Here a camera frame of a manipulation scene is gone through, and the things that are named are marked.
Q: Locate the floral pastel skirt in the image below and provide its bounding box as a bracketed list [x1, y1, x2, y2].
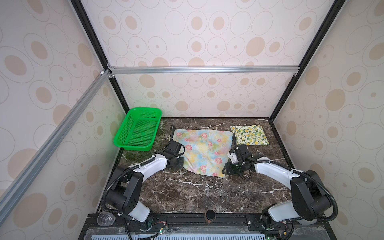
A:
[173, 129, 233, 178]

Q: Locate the lemon print green skirt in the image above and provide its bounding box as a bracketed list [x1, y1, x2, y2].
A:
[231, 125, 270, 146]

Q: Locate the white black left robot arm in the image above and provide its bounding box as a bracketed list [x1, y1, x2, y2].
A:
[101, 125, 186, 228]

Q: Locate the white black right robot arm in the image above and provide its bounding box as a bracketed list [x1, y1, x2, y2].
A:
[222, 138, 339, 230]

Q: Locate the green plastic basket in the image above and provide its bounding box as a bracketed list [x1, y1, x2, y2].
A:
[114, 107, 163, 152]

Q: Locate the brown cylindrical knob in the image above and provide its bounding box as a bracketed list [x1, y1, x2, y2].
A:
[205, 210, 216, 225]

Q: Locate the clear plastic cup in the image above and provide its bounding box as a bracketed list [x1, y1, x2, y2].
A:
[97, 211, 116, 227]

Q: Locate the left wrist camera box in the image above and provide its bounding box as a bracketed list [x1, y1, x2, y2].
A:
[165, 140, 186, 157]

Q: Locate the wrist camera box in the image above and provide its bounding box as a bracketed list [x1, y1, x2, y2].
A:
[165, 140, 186, 157]
[228, 145, 253, 166]

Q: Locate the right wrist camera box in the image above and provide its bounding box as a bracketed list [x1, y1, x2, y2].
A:
[228, 145, 253, 166]

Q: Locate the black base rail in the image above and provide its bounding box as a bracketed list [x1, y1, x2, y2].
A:
[79, 213, 336, 240]

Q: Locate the silver aluminium rail back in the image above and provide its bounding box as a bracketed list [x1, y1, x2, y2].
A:
[110, 65, 300, 75]

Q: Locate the silver aluminium rail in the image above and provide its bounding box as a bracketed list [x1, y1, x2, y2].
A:
[1, 69, 112, 224]
[110, 65, 300, 75]

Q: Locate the silver aluminium rail left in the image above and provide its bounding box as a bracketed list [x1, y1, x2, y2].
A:
[1, 69, 112, 224]

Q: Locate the black corner frame post left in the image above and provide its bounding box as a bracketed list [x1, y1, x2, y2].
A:
[70, 0, 130, 113]

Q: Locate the black corner frame post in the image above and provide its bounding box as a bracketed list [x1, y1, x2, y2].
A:
[70, 0, 130, 113]
[270, 0, 347, 123]

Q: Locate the black corner frame post right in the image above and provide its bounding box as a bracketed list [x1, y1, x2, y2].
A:
[270, 0, 347, 123]

